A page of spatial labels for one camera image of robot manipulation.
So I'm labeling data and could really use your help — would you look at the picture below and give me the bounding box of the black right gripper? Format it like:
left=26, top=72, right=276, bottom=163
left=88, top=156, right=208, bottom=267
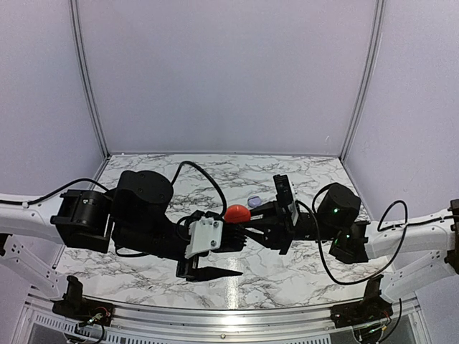
left=235, top=199, right=339, bottom=255

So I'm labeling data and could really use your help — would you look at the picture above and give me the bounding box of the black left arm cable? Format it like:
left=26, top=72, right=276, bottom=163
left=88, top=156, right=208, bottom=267
left=0, top=161, right=227, bottom=259

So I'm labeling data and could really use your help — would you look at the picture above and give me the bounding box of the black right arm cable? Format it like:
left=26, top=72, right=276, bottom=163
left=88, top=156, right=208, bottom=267
left=297, top=199, right=408, bottom=286

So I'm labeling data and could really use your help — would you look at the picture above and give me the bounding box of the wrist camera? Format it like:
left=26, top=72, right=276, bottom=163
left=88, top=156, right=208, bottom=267
left=184, top=216, right=248, bottom=259
left=273, top=175, right=299, bottom=226

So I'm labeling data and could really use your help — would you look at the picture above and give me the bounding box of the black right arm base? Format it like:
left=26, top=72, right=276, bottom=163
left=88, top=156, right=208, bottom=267
left=330, top=275, right=393, bottom=328

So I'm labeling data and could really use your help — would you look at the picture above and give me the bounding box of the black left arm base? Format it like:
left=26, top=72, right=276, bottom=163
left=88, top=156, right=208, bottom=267
left=52, top=275, right=115, bottom=326

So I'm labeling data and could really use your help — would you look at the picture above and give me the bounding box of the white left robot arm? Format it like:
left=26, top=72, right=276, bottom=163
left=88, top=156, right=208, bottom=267
left=1, top=171, right=245, bottom=319

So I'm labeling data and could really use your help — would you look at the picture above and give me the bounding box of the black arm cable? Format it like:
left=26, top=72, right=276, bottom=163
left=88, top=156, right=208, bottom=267
left=297, top=199, right=408, bottom=286
left=0, top=161, right=227, bottom=259

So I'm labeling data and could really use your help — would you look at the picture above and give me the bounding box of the aluminium front rail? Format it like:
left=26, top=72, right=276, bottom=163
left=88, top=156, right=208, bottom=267
left=12, top=287, right=431, bottom=343

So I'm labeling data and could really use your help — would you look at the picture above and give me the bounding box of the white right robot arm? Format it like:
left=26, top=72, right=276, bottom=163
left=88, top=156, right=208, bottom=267
left=239, top=183, right=458, bottom=321

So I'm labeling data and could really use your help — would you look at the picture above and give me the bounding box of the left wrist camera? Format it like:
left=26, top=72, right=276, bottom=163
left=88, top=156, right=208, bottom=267
left=184, top=216, right=248, bottom=259

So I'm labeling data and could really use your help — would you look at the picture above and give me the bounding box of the purple charging case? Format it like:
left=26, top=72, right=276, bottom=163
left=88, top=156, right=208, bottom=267
left=247, top=196, right=262, bottom=208

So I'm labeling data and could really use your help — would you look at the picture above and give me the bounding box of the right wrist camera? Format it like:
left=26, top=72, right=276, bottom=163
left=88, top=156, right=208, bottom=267
left=273, top=175, right=299, bottom=226

